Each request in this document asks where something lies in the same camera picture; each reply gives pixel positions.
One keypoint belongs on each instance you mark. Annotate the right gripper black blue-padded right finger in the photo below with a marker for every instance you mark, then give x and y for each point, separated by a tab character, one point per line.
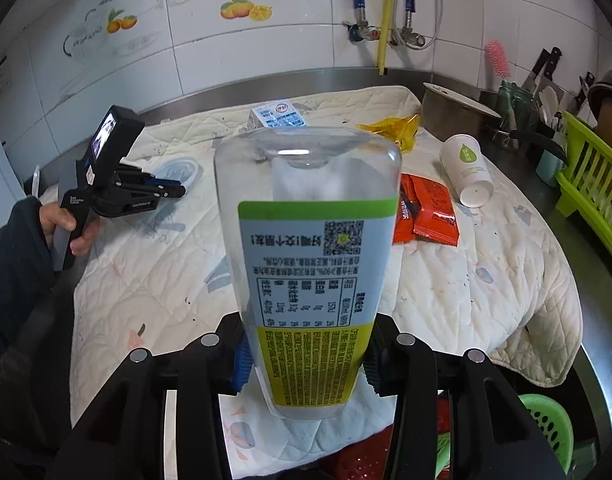
492	435

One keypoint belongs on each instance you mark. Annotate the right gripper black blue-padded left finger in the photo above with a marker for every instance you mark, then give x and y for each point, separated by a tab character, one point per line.
121	433

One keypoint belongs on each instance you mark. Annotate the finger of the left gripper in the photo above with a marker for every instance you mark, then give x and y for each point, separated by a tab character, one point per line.
136	177
121	201

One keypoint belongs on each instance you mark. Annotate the blue white milk carton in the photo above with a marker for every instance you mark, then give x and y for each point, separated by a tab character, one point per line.
274	114

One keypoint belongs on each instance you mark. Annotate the clear plastic bottle green label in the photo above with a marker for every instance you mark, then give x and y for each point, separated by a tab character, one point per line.
308	217

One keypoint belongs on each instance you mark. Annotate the red snack packet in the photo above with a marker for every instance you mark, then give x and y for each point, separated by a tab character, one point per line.
435	218
409	208

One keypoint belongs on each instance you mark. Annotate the yellow plastic wrapper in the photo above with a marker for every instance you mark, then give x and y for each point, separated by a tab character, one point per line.
402	131

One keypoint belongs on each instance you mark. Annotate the white paper cup green logo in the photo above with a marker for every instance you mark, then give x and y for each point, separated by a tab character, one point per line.
466	169

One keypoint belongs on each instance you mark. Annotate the dark sleeve left forearm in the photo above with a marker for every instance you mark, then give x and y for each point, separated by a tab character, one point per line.
26	273

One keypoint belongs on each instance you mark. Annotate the person's left hand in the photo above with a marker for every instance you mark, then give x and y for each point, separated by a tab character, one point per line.
51	216

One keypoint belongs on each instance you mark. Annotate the green plastic basket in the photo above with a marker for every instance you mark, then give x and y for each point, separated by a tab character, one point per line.
554	423

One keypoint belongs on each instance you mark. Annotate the red plastic basket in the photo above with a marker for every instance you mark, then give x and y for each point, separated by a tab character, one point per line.
366	459

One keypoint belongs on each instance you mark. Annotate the white quilted cloth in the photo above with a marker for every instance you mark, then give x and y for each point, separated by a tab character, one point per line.
161	279

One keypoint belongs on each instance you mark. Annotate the lime green dish rack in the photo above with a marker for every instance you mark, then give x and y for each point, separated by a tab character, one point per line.
586	180

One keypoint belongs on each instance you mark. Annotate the teal cup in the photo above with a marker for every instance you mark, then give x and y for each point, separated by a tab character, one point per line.
548	167

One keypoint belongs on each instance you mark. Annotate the yellow gas pipe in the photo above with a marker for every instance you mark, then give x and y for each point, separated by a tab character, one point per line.
387	16

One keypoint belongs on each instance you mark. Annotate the steel pot with lid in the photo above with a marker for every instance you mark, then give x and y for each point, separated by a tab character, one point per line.
446	112

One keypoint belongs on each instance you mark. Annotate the green utensil jar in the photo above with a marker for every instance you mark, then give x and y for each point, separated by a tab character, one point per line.
515	106

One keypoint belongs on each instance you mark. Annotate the dark metal wok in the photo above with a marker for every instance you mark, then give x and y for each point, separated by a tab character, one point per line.
600	92

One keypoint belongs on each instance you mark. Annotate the pink bottle brush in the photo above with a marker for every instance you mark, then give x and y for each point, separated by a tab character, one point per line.
495	52

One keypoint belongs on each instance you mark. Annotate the black handled cleaver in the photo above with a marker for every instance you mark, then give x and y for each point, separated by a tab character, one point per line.
541	75

